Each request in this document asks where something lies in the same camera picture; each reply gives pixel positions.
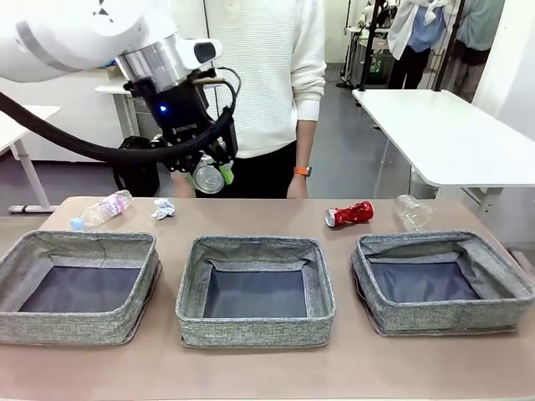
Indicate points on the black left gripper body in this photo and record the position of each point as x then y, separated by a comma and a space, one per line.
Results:
179, 113

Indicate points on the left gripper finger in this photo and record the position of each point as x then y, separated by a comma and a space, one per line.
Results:
225, 169
184, 167

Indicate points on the crushed silver drink can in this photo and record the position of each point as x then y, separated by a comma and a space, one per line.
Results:
207, 180

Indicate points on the white paper ball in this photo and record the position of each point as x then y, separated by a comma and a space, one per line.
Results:
163, 209

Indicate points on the plastic bottle with pink label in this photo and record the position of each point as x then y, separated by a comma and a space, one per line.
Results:
104, 207

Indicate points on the crushed red drink can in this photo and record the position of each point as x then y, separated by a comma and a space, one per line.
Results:
351, 213

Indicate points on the crushed clear plastic cup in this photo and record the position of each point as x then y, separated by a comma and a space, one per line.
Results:
414, 213

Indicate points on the person's left forearm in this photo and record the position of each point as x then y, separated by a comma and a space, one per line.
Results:
304, 142

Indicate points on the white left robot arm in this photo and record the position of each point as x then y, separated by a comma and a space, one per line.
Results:
62, 29

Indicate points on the person's right hand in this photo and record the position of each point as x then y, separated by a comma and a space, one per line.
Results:
184, 186

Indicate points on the person's left hand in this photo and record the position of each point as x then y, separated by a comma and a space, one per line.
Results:
297, 188

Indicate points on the black backpack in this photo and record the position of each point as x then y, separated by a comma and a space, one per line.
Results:
138, 179

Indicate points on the narrow white desk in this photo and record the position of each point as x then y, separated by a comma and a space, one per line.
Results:
110, 88

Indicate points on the orange wristwatch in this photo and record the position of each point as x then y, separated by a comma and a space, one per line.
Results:
302, 171

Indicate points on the person in white sweater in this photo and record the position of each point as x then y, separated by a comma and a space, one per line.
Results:
267, 62

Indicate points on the white desk with grey legs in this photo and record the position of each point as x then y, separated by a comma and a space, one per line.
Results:
21, 121

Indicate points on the grey fabric basket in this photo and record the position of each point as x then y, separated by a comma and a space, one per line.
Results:
251, 330
62, 321
451, 317

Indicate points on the black stand pole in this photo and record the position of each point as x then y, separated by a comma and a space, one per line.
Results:
445, 54
368, 50

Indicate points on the large white table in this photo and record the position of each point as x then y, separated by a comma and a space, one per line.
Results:
439, 133

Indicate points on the bystander in white jacket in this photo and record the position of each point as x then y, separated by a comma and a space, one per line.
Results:
411, 29

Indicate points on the bystander in teal top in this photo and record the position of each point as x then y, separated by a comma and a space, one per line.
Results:
476, 33

